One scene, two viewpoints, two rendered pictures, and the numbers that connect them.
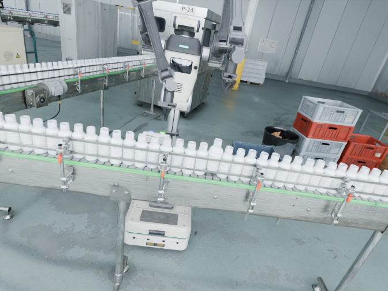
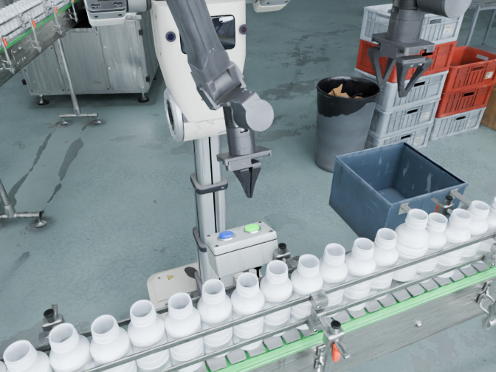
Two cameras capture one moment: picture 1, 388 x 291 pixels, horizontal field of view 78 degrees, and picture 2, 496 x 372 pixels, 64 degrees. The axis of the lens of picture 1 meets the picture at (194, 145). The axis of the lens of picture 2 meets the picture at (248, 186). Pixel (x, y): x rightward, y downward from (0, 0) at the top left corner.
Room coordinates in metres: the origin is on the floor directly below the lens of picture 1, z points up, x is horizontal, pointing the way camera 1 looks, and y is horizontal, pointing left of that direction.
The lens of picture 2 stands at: (0.57, 0.38, 1.68)
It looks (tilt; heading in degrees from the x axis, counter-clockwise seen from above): 35 degrees down; 343
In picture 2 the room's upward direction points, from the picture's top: straight up
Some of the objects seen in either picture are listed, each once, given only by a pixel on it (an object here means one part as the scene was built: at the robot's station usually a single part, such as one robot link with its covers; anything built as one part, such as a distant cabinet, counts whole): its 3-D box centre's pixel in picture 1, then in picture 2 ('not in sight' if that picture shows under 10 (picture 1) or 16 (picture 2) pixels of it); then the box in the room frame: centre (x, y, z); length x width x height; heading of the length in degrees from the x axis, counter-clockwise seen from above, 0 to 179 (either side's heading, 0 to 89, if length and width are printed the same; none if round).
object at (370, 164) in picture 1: (350, 158); (448, 92); (3.30, -2.33, 0.33); 0.61 x 0.41 x 0.22; 98
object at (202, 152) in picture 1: (201, 158); (379, 263); (1.04, -0.05, 1.08); 0.06 x 0.06 x 0.17
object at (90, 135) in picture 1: (91, 143); (114, 356); (0.99, 0.48, 1.08); 0.06 x 0.06 x 0.17
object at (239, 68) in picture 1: (236, 73); not in sight; (8.75, -0.99, 0.55); 0.40 x 0.40 x 1.10; 5
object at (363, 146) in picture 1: (358, 145); (456, 68); (3.30, -2.33, 0.55); 0.61 x 0.41 x 0.22; 98
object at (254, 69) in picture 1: (248, 70); not in sight; (10.83, -1.71, 0.50); 1.24 x 1.03 x 1.00; 98
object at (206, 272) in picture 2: not in sight; (215, 270); (1.67, 0.18, 0.49); 0.13 x 0.13 x 0.40; 5
